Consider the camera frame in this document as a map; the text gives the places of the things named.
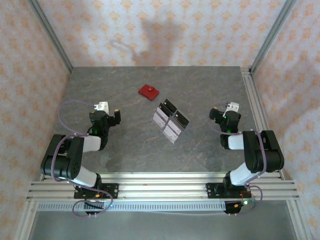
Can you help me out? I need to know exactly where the aluminium side rail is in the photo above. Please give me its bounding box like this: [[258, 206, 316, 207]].
[[240, 66, 286, 181]]

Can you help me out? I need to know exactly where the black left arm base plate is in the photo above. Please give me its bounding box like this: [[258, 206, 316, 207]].
[[73, 183, 119, 200]]

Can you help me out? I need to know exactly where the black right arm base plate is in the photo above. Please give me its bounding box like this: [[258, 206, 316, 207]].
[[205, 182, 251, 200]]

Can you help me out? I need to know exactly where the red leather card holder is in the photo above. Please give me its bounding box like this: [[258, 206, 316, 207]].
[[138, 84, 160, 102]]

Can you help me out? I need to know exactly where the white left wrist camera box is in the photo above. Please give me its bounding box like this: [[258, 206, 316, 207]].
[[94, 101, 110, 113]]

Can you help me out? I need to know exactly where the black electronics board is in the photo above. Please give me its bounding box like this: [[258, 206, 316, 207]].
[[224, 198, 257, 216]]

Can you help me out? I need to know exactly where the grey slotted cable duct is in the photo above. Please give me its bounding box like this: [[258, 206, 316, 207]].
[[37, 201, 227, 212]]

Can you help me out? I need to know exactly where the aluminium frame post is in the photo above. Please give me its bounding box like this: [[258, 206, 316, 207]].
[[249, 0, 298, 73], [27, 0, 74, 75]]

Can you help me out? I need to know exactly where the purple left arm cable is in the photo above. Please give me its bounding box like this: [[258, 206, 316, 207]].
[[51, 99, 114, 218]]

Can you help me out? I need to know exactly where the wide aluminium mounting rail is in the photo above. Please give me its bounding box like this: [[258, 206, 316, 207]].
[[26, 172, 300, 201]]

